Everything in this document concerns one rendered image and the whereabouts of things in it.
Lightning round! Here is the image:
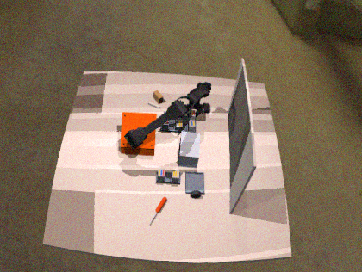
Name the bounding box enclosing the black short cylinder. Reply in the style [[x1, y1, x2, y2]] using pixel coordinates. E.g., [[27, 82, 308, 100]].
[[191, 190, 201, 199]]

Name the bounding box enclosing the orange-handled screwdriver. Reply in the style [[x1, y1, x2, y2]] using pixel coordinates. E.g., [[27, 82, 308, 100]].
[[149, 197, 167, 225]]

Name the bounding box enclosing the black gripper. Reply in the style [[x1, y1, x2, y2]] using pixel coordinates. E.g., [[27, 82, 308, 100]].
[[182, 100, 211, 117]]

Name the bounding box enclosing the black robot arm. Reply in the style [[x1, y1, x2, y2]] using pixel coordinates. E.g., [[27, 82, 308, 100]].
[[124, 82, 212, 149]]

